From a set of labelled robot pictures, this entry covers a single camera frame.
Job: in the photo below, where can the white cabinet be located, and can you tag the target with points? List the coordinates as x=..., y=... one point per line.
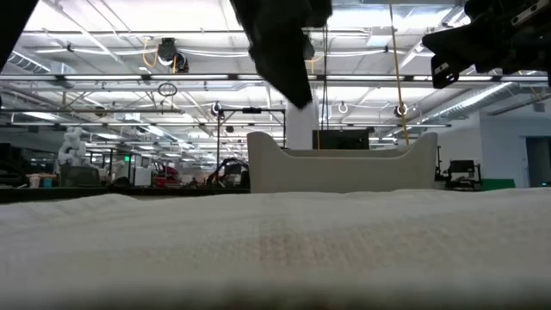
x=142, y=170

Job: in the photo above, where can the white tupperware container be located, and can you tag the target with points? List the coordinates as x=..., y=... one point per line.
x=340, y=172

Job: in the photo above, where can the white robot figure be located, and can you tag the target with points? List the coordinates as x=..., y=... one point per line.
x=71, y=148

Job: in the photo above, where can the white cloth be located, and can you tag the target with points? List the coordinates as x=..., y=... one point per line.
x=275, y=241

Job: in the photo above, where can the dark box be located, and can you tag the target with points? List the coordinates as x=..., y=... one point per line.
x=79, y=176

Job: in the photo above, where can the black and red machine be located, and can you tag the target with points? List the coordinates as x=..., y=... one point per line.
x=230, y=170

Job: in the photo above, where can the dark door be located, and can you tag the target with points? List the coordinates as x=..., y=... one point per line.
x=538, y=161

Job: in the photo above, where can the small ceiling reel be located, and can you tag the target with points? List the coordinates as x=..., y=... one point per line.
x=216, y=108
x=400, y=110

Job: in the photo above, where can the silver air duct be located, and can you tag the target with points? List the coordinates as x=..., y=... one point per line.
x=473, y=103

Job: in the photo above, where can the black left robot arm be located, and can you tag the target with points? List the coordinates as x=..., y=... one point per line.
x=10, y=26

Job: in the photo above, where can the black screen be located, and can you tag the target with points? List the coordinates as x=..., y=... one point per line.
x=340, y=140

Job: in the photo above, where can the green box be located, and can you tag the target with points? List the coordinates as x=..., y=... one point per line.
x=497, y=184

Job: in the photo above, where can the black table frame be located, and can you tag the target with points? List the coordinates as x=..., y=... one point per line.
x=64, y=194

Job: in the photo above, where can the blue cup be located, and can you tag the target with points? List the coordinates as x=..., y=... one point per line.
x=47, y=182

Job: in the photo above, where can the black equipment cart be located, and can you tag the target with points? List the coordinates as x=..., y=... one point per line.
x=460, y=170

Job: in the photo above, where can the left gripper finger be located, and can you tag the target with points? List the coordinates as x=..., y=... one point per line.
x=284, y=73

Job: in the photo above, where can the white cup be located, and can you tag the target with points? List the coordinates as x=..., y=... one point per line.
x=34, y=181

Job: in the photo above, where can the white pillar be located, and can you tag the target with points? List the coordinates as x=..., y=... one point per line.
x=299, y=129

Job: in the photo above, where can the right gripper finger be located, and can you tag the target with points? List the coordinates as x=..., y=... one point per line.
x=450, y=49

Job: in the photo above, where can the black camera frame stand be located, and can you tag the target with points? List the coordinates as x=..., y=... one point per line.
x=251, y=110

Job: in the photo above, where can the red vehicle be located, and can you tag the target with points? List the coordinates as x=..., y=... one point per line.
x=165, y=174

